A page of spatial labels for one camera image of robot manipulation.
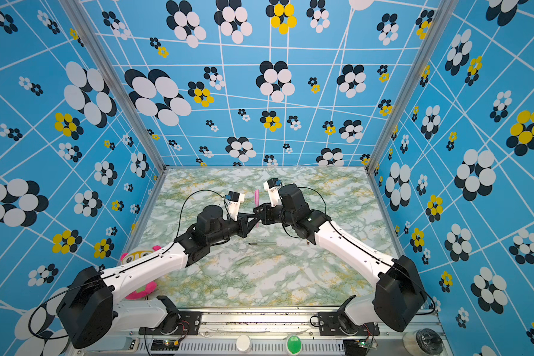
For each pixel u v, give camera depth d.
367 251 0.46
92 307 0.40
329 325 0.72
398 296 0.40
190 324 0.73
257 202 0.75
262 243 0.92
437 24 0.71
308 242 0.58
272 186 0.69
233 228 0.68
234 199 0.68
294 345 0.63
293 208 0.59
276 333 0.72
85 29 0.72
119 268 0.47
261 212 0.75
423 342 0.62
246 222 0.72
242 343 0.64
